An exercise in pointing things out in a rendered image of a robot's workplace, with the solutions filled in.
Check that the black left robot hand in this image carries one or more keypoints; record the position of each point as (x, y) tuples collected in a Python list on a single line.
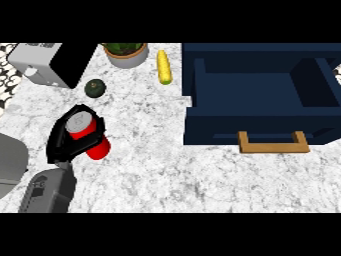
[(62, 143)]

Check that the red can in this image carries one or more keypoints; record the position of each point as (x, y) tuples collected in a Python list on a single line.
[(85, 131)]

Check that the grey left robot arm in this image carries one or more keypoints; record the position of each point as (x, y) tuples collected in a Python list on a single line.
[(48, 191)]

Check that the dark blue drawer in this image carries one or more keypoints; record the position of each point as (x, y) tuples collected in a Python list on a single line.
[(262, 96)]

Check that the dark green avocado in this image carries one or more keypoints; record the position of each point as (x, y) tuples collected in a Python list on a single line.
[(95, 88)]

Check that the grey and black toaster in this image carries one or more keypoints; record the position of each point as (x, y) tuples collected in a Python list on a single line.
[(49, 63)]

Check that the potted green plant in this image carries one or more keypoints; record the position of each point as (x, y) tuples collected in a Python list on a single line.
[(124, 53)]

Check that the yellow corn cob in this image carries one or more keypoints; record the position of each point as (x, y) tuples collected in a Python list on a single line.
[(164, 66)]

